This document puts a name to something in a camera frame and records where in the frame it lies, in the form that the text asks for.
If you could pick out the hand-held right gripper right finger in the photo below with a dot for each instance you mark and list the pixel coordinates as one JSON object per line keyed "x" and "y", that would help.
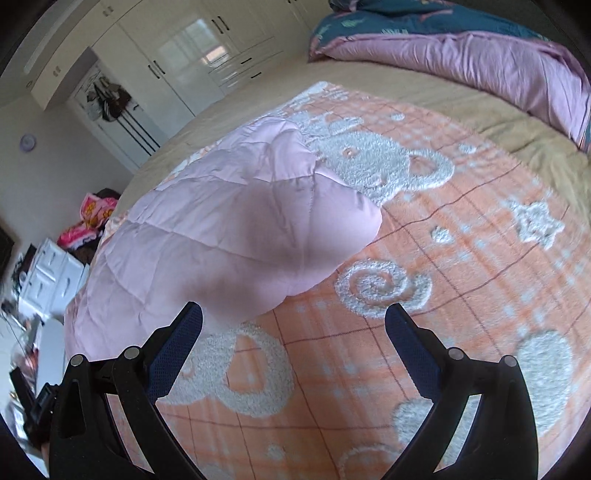
{"x": 413, "y": 356}

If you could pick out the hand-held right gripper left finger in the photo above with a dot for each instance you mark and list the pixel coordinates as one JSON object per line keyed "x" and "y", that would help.
{"x": 178, "y": 351}

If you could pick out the pink quilted jacket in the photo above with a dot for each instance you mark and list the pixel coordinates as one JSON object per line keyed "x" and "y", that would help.
{"x": 231, "y": 221}

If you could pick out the orange and white plush blanket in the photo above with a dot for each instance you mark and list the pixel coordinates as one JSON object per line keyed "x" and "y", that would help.
{"x": 461, "y": 230}

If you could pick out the white drawer cabinet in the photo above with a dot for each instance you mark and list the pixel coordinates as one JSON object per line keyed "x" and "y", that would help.
{"x": 55, "y": 272}

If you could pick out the pink patterned cloth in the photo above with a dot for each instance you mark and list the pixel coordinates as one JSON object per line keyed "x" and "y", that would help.
{"x": 85, "y": 221}

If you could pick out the hanging dark bags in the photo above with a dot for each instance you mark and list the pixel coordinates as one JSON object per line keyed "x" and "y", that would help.
{"x": 111, "y": 104}

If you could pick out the bed with tan sheet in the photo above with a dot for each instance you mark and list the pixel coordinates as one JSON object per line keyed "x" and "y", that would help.
{"x": 277, "y": 78}

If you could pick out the pink and teal duvet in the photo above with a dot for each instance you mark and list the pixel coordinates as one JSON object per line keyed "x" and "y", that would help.
{"x": 485, "y": 60}

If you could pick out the white wardrobe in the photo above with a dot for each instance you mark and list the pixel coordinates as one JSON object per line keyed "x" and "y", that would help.
{"x": 184, "y": 46}

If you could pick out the round purple wall ornament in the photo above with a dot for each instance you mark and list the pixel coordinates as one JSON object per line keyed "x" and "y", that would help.
{"x": 27, "y": 141}

